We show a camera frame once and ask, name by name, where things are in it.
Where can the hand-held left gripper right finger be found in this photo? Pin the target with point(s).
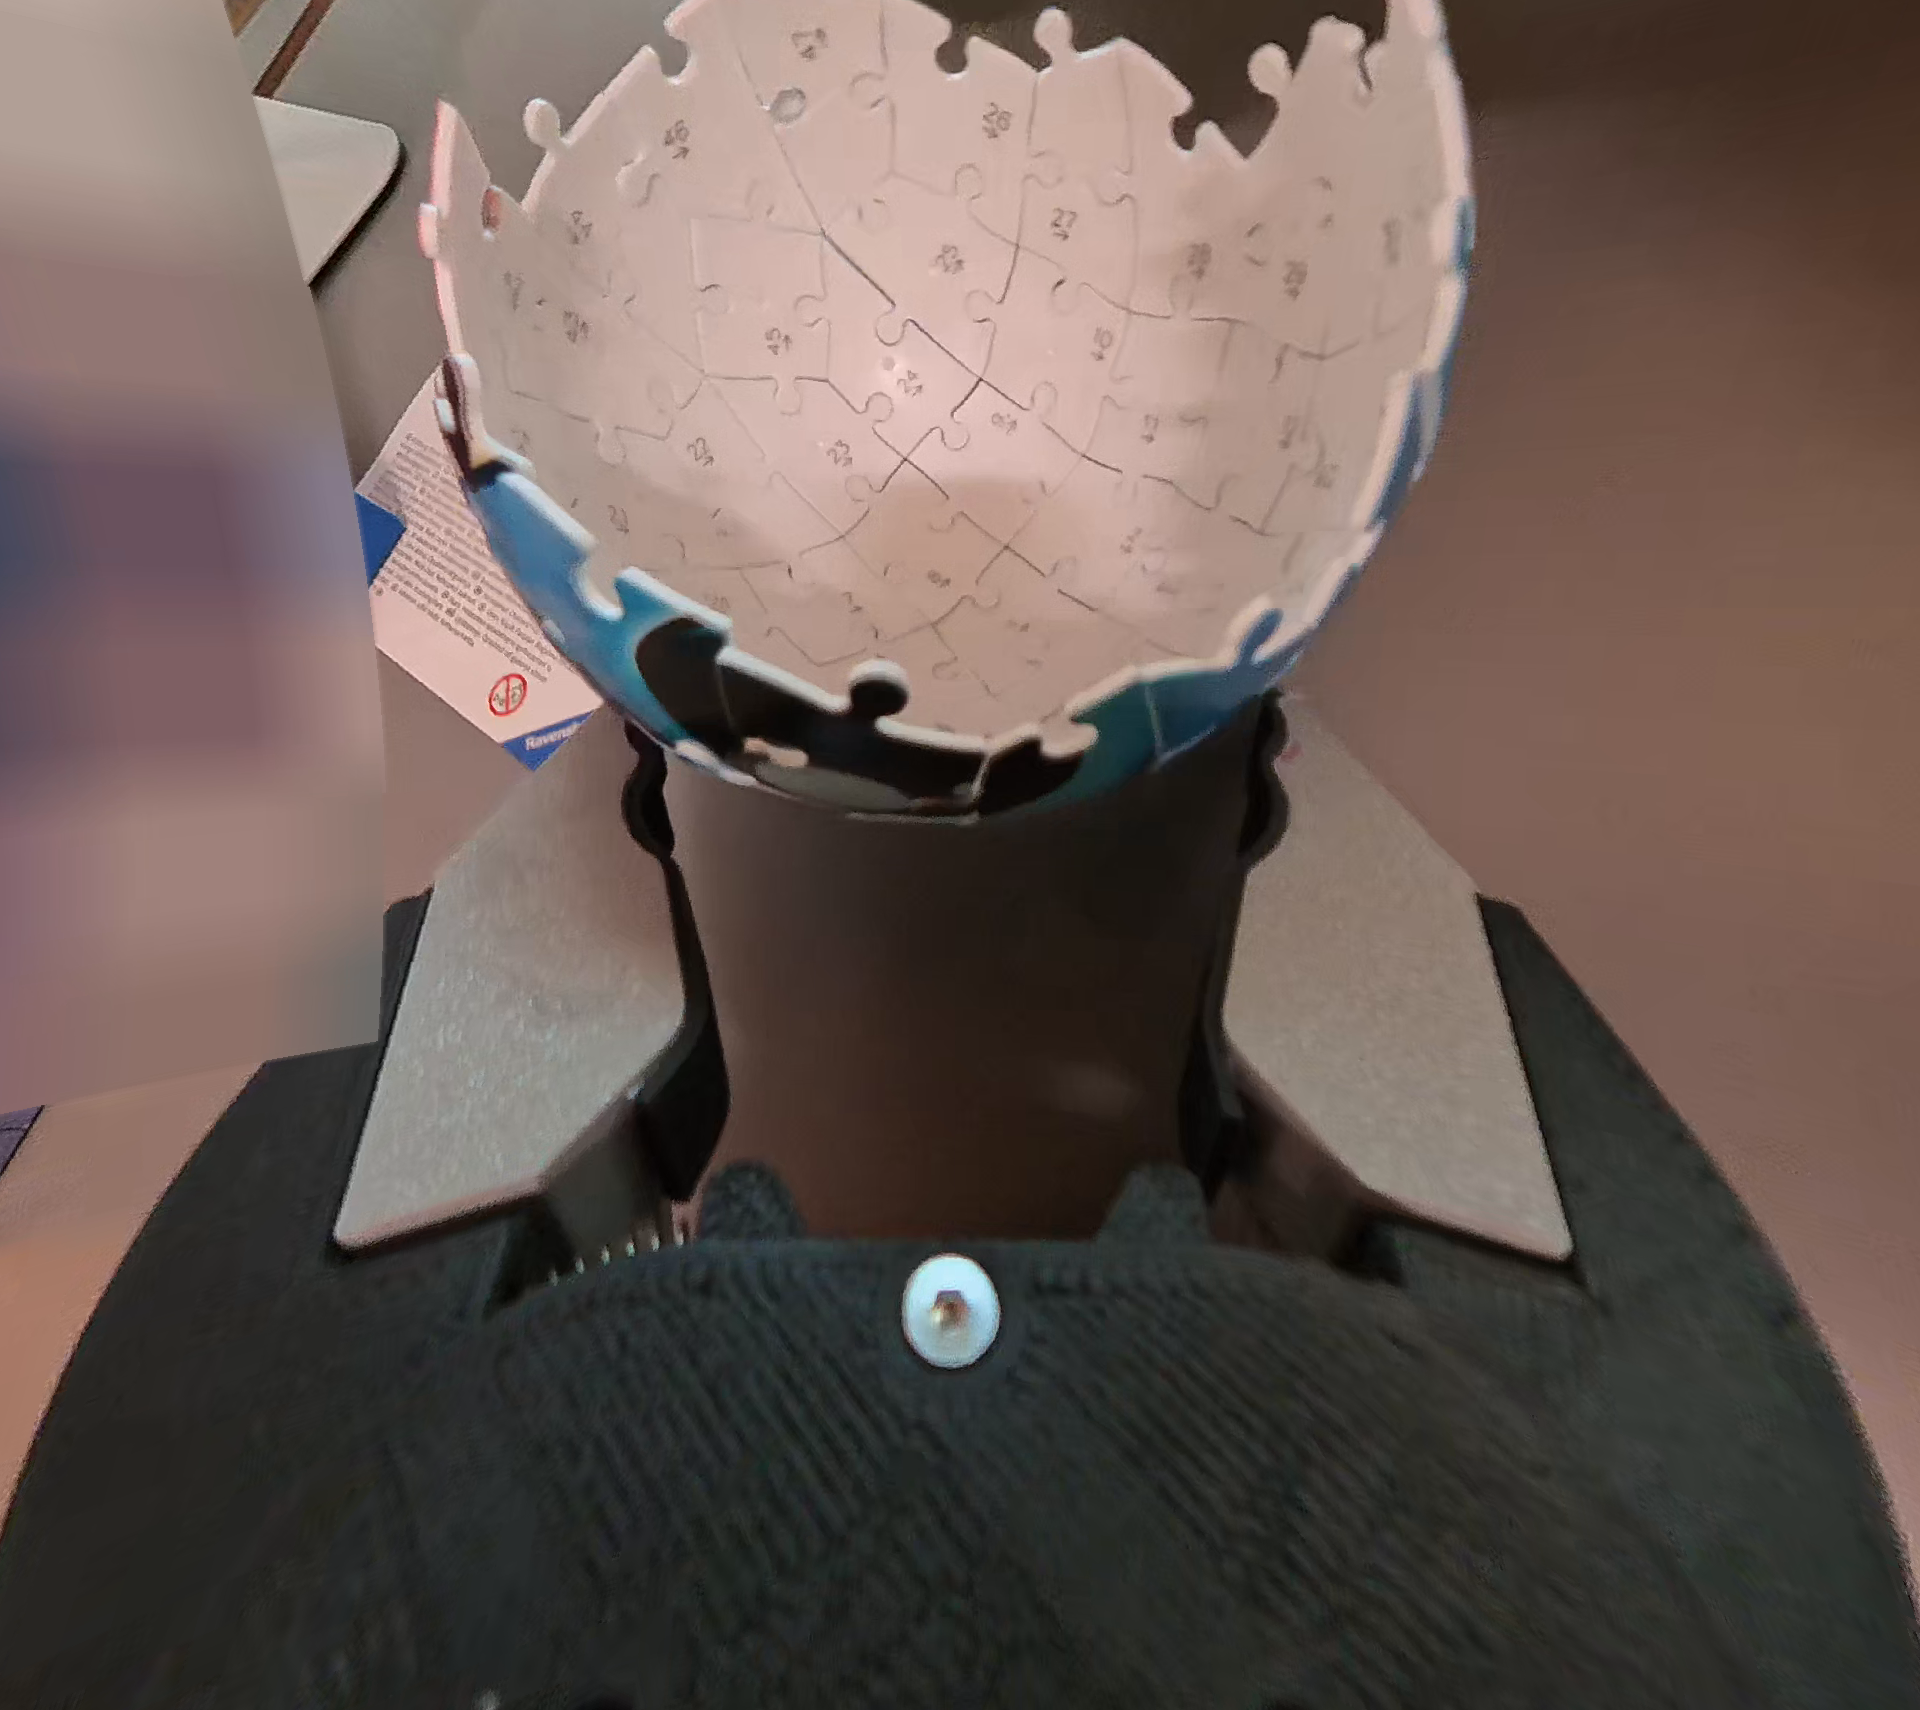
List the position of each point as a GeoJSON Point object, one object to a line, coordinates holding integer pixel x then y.
{"type": "Point", "coordinates": [1380, 1021]}

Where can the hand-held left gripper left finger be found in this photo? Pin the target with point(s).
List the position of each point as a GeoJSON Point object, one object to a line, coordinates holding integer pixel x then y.
{"type": "Point", "coordinates": [525, 1034]}

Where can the blue puzzle ball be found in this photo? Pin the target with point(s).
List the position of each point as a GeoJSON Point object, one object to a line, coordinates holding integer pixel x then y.
{"type": "Point", "coordinates": [974, 391]}

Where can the white instruction leaflet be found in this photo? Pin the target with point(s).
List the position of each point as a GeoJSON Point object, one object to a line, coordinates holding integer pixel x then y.
{"type": "Point", "coordinates": [450, 631]}

